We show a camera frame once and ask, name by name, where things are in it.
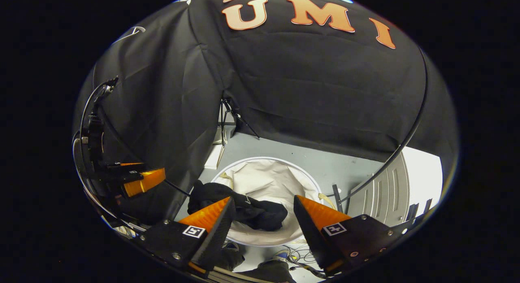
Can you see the person's dark shoe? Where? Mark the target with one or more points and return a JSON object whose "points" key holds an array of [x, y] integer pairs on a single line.
{"points": [[270, 271], [229, 254]]}

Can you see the grey ribbed metal panel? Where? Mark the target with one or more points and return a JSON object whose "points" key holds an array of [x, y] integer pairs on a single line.
{"points": [[386, 193]]}

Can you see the black backdrop cloth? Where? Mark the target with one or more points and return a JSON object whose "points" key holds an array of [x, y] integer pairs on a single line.
{"points": [[304, 92]]}

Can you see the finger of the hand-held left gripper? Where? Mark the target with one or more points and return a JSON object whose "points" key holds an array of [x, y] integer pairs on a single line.
{"points": [[126, 166], [144, 182]]}

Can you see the black metal clothes rack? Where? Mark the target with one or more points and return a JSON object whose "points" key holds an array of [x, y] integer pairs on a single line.
{"points": [[400, 147]]}

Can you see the black tripod stand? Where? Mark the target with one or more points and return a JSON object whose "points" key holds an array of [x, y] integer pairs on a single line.
{"points": [[224, 108]]}

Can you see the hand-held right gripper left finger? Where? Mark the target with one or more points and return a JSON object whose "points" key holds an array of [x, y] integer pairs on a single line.
{"points": [[217, 238]]}

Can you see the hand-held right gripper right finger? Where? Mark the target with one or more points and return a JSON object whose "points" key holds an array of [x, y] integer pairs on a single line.
{"points": [[313, 234]]}

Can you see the black knitted garment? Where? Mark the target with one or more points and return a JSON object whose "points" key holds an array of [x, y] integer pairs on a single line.
{"points": [[260, 216]]}

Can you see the white flat panel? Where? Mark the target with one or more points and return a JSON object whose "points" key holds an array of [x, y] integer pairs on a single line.
{"points": [[422, 177]]}

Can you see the white fabric laundry hamper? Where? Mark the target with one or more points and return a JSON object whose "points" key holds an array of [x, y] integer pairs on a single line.
{"points": [[272, 181]]}

